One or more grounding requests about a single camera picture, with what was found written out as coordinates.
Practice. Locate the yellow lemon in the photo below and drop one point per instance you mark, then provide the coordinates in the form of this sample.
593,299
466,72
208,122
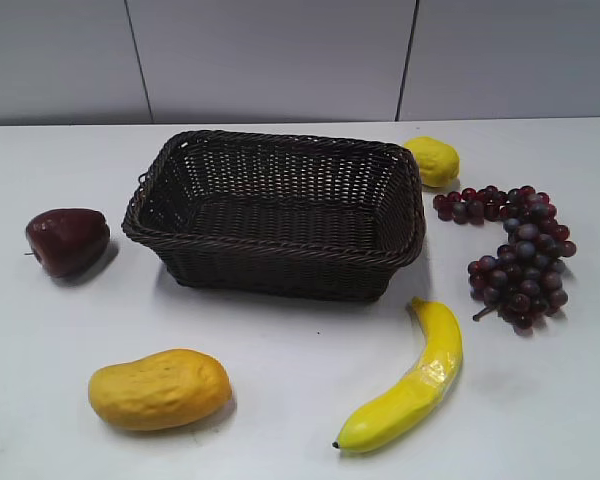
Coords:
438,162

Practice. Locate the yellow orange mango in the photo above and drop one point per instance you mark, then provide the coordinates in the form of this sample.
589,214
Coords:
165,390

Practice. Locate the dark red apple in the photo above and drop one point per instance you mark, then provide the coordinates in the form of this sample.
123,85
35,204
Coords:
67,241

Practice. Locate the dark brown wicker basket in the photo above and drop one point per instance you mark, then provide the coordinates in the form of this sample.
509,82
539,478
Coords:
288,215

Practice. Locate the purple red grape bunch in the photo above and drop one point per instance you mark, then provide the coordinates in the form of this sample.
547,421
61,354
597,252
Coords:
522,282

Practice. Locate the yellow banana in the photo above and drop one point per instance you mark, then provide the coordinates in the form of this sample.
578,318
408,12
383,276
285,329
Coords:
417,394

